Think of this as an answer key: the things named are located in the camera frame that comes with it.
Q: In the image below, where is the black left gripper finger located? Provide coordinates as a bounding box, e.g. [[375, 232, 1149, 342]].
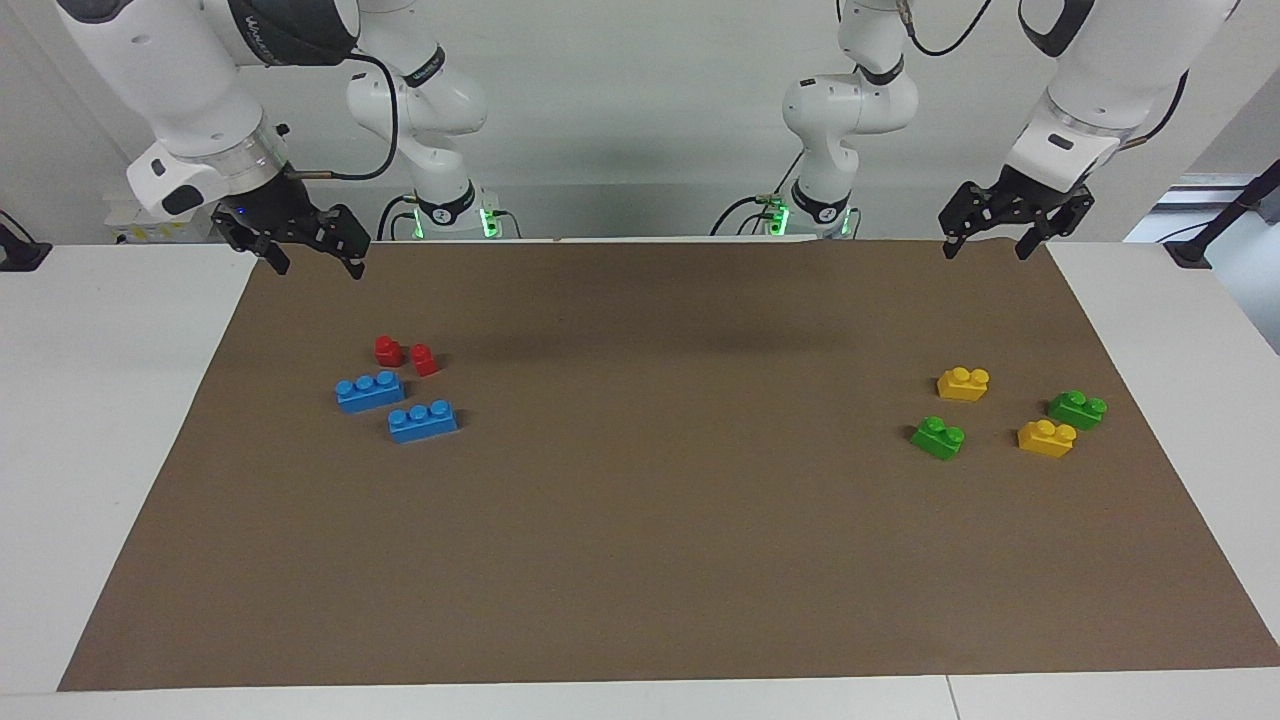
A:
[[1015, 194, 1096, 262], [938, 184, 982, 262]]

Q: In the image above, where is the blue three-stud toy brick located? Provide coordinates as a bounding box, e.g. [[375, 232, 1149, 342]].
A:
[[335, 370, 407, 414], [388, 399, 460, 444]]

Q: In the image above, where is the green two-stud toy brick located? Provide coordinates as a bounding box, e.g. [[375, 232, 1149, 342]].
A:
[[1046, 389, 1109, 432], [910, 415, 967, 462]]

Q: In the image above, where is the white box with yellow labels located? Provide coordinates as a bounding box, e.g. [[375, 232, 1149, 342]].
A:
[[103, 195, 216, 246]]

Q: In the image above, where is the black angled stand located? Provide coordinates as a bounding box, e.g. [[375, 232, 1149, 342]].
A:
[[1163, 158, 1280, 269]]

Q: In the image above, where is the yellow two-stud toy brick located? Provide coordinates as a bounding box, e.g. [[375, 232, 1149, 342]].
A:
[[1017, 419, 1078, 460], [936, 366, 991, 403]]

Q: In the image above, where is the black table clamp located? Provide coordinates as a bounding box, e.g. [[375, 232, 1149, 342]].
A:
[[0, 210, 53, 273]]

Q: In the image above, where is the brown table mat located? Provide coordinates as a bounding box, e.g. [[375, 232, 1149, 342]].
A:
[[57, 238, 1280, 692]]

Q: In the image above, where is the black right arm base cable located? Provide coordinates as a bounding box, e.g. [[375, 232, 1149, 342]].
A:
[[376, 195, 419, 242]]

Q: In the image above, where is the black arm base cable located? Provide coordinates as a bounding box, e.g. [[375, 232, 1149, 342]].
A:
[[376, 195, 419, 242], [710, 150, 806, 238]]

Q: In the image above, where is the black right arm gripper cable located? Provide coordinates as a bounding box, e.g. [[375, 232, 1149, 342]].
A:
[[285, 50, 401, 183]]

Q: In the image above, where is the black arm gripper cable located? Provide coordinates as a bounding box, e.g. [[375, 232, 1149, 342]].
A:
[[285, 50, 401, 183], [900, 0, 1193, 153]]

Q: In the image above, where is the black left arm gripper cable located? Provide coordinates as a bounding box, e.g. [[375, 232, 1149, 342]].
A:
[[900, 0, 1193, 153]]

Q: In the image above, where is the black left arm base cable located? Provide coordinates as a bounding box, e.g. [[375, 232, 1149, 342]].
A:
[[710, 150, 806, 238]]

